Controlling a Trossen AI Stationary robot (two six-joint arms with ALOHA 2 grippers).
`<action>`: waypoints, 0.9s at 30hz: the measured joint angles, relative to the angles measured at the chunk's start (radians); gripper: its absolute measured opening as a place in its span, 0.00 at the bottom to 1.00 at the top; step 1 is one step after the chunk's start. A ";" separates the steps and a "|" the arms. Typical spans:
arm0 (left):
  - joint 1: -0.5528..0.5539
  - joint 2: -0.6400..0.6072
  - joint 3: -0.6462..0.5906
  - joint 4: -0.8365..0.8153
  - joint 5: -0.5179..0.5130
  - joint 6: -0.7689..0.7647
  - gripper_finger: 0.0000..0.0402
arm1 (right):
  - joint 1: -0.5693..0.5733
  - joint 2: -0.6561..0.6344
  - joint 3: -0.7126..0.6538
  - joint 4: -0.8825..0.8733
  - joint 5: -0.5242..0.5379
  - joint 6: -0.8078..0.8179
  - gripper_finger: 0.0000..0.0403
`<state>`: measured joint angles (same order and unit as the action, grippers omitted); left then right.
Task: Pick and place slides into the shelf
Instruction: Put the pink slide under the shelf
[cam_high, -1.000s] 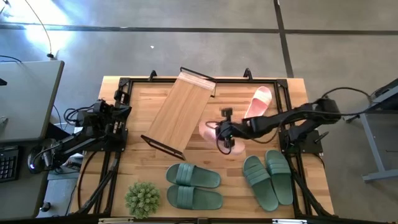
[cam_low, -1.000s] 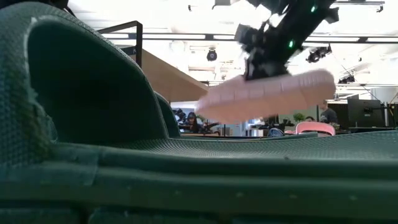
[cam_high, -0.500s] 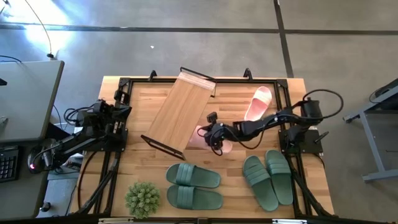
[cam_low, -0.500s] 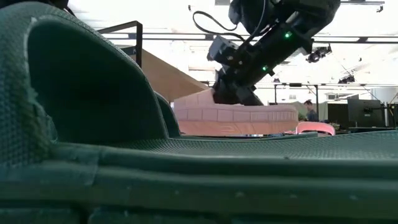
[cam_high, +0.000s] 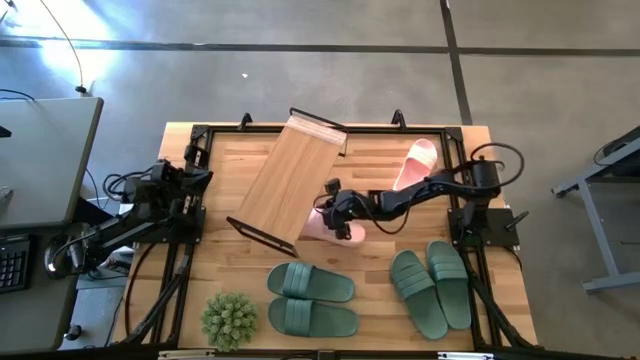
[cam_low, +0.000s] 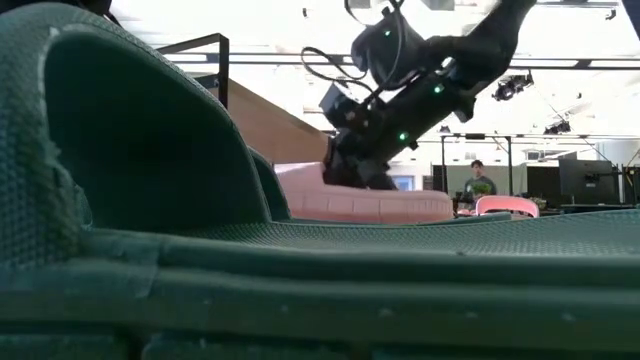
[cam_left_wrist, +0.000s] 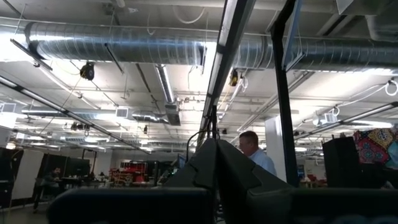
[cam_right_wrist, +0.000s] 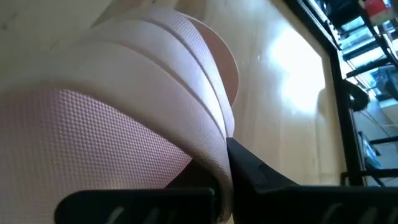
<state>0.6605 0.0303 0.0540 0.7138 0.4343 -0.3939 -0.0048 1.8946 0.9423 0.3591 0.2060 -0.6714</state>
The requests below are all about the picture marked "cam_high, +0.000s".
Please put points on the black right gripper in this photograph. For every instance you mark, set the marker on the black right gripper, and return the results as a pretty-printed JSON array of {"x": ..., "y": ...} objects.
[{"x": 350, "y": 207}]

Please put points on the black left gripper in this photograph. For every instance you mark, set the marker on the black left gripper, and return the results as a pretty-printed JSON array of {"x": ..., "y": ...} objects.
[{"x": 172, "y": 180}]

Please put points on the pink rubber slide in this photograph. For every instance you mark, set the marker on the pink rubber slide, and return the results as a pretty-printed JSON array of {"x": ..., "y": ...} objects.
[
  {"x": 312, "y": 231},
  {"x": 415, "y": 162}
]

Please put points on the dark green rubber slide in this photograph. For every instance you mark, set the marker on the dark green rubber slide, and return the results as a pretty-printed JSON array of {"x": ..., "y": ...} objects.
[
  {"x": 450, "y": 290},
  {"x": 325, "y": 285},
  {"x": 330, "y": 320},
  {"x": 420, "y": 300}
]

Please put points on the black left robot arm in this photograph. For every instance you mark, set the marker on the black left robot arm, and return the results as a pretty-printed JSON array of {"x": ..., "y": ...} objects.
[{"x": 115, "y": 232}]

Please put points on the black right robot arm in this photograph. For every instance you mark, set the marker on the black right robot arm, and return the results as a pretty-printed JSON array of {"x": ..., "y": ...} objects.
[{"x": 430, "y": 190}]

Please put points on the round artificial green plant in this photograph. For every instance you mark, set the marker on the round artificial green plant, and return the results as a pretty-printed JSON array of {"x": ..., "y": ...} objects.
[{"x": 229, "y": 322}]

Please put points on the grey table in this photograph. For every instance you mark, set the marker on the grey table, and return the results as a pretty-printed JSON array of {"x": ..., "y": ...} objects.
[{"x": 45, "y": 160}]

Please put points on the black clamp lever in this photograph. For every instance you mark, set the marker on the black clamp lever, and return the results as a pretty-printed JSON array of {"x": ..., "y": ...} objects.
[{"x": 517, "y": 220}]

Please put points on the black caster wheel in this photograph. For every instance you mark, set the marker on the black caster wheel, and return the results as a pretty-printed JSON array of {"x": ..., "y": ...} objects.
[{"x": 73, "y": 332}]

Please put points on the black keyboard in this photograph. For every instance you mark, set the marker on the black keyboard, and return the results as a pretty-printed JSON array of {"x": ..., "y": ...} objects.
[{"x": 14, "y": 265}]

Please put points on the grey desk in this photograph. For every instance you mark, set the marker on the grey desk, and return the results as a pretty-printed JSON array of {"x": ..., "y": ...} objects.
[{"x": 30, "y": 320}]

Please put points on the grey metal cart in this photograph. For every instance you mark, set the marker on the grey metal cart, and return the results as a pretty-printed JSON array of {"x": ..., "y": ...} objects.
[{"x": 615, "y": 282}]

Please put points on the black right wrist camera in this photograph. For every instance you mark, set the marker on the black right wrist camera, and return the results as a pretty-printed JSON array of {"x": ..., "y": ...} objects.
[{"x": 333, "y": 187}]

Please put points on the wooden shelf with black frame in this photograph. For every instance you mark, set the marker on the wooden shelf with black frame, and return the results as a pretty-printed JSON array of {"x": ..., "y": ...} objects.
[{"x": 290, "y": 185}]

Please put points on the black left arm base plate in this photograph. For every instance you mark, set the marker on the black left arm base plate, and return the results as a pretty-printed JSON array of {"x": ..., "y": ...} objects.
[{"x": 197, "y": 235}]

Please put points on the black aluminium rig frame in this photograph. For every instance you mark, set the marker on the black aluminium rig frame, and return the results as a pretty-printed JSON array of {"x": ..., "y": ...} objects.
[{"x": 380, "y": 131}]

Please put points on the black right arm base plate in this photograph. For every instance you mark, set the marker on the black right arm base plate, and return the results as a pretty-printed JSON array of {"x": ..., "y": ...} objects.
[{"x": 495, "y": 230}]

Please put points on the silver bracket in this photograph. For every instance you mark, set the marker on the silver bracket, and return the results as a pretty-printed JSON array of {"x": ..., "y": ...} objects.
[
  {"x": 465, "y": 356},
  {"x": 185, "y": 355}
]

